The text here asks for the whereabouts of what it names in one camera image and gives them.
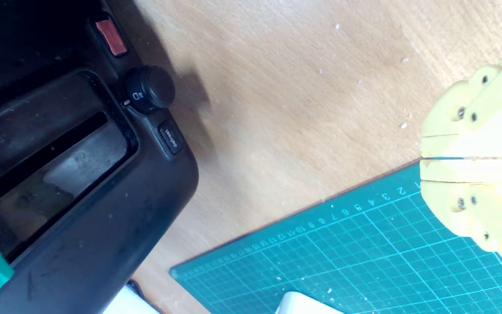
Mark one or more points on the black two-slot toaster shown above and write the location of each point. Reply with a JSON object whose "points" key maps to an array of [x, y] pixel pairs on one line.
{"points": [[103, 226]]}

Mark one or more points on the green cutting mat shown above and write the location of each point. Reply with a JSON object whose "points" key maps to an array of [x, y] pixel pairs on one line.
{"points": [[364, 261]]}

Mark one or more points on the white block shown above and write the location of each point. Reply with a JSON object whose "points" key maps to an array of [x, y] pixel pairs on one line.
{"points": [[303, 304]]}

